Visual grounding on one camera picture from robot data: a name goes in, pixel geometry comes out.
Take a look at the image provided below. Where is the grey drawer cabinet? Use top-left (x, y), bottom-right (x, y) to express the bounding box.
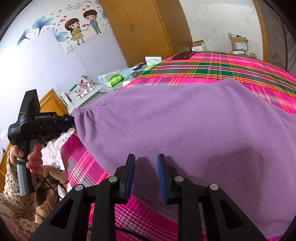
top-left (67, 85), bottom-right (103, 114)

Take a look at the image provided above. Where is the brown cardboard box with label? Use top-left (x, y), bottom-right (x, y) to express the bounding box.
top-left (227, 33), bottom-right (248, 51)

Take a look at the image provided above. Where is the pink green plaid tablecloth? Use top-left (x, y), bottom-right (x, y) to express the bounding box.
top-left (61, 51), bottom-right (295, 240)

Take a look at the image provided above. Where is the white cardboard box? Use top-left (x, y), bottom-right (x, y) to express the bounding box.
top-left (191, 40), bottom-right (206, 52)

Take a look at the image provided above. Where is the blue mask packet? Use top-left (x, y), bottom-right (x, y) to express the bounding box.
top-left (119, 68), bottom-right (135, 78)

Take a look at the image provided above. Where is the black cable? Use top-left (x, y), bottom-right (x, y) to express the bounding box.
top-left (41, 174), bottom-right (151, 241)

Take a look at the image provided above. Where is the wooden wardrobe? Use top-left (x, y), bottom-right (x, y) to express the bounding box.
top-left (100, 0), bottom-right (192, 67)

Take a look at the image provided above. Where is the green tissue pack with tissue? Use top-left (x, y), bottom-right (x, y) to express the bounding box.
top-left (145, 56), bottom-right (162, 67)

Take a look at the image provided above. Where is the purple fleece garment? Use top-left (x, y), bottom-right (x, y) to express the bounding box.
top-left (73, 79), bottom-right (295, 238)

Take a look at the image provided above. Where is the grey zippered door curtain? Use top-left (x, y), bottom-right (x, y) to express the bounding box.
top-left (258, 1), bottom-right (296, 75)

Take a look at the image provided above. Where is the cartoon children wall sticker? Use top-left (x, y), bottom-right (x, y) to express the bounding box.
top-left (17, 1), bottom-right (111, 48)

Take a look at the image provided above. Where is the person's left hand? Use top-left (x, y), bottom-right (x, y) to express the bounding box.
top-left (10, 143), bottom-right (43, 176)

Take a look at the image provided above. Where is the floral pillow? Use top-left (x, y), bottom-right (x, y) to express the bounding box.
top-left (41, 128), bottom-right (75, 171)

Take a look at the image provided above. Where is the glass bottle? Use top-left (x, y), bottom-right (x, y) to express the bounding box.
top-left (81, 75), bottom-right (95, 92)

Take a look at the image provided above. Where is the floral sleeve left forearm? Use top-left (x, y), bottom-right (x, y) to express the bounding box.
top-left (1, 161), bottom-right (39, 240)

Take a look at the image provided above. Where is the black smartphone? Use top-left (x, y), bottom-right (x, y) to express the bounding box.
top-left (171, 51), bottom-right (196, 60)

